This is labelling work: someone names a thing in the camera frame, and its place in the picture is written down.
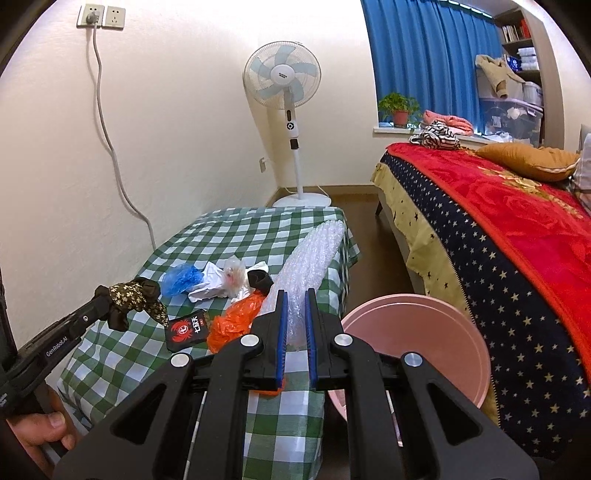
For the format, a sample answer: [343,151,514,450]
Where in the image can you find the white standing fan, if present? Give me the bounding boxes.
[243,41,332,208]

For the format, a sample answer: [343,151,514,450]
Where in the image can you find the row of books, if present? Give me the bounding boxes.
[501,18,529,43]

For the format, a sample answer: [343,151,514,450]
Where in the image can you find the beige coat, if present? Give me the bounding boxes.
[475,54,527,99]

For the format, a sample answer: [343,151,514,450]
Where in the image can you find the dark floral fabric scrunchie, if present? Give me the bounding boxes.
[95,277,169,330]

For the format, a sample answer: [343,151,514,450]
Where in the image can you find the pink plastic bin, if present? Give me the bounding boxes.
[325,295,491,423]

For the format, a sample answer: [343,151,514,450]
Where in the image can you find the small black crumpled item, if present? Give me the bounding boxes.
[247,270,276,296]

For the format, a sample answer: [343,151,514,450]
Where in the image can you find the orange pillow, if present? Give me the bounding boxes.
[475,142,580,182]

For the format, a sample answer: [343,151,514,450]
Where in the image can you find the blue plastic bag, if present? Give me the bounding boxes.
[161,264,206,298]

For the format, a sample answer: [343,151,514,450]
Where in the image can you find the white wall socket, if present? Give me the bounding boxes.
[102,6,126,32]
[76,4,107,28]

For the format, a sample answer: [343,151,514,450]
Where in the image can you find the stack of tissue packs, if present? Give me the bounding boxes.
[503,46,539,72]

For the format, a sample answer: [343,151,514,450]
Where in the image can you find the person's left hand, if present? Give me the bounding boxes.
[9,385,77,472]

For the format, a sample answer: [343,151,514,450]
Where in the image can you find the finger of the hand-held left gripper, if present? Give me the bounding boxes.
[65,286,114,340]

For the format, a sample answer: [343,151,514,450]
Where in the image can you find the white window sill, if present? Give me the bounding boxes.
[373,122,481,139]

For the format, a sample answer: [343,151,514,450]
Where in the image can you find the blue curtain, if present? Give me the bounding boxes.
[360,0,504,134]

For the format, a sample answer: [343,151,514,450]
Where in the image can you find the grey plug and cable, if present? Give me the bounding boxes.
[85,10,158,243]

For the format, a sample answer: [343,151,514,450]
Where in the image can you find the green checked tablecloth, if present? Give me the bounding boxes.
[58,207,361,480]

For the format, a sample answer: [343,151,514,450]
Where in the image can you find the pink folded clothes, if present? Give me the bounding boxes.
[422,110,474,136]

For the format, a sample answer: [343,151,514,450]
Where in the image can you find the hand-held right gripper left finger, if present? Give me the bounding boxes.
[53,291,289,480]

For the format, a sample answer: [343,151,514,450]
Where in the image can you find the grey pillow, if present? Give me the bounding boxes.
[570,134,591,208]

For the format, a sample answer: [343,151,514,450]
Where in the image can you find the navy star bedspread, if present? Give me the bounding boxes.
[379,152,591,462]

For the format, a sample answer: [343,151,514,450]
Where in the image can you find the red floral blanket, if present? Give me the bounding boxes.
[385,142,591,370]

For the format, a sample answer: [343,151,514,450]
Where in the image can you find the wooden bookshelf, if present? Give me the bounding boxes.
[494,7,566,148]

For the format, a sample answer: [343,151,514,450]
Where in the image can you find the clear plastic bag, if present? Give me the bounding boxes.
[222,257,254,298]

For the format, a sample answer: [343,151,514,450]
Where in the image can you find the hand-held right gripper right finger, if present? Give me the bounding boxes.
[305,288,541,480]

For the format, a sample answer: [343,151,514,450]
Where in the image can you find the potted green plant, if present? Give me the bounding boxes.
[378,92,422,129]

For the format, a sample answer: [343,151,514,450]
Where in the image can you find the clear bubble wrap roll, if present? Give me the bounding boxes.
[268,219,347,352]

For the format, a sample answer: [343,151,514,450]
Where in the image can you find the orange plastic bag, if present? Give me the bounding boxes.
[206,291,284,397]

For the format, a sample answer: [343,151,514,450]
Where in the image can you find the clear plastic storage box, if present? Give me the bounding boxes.
[478,80,544,147]

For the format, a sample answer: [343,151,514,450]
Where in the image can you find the black white striped cloth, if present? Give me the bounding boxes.
[409,119,462,151]

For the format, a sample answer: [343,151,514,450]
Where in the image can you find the black packet with red crab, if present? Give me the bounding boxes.
[164,313,208,352]

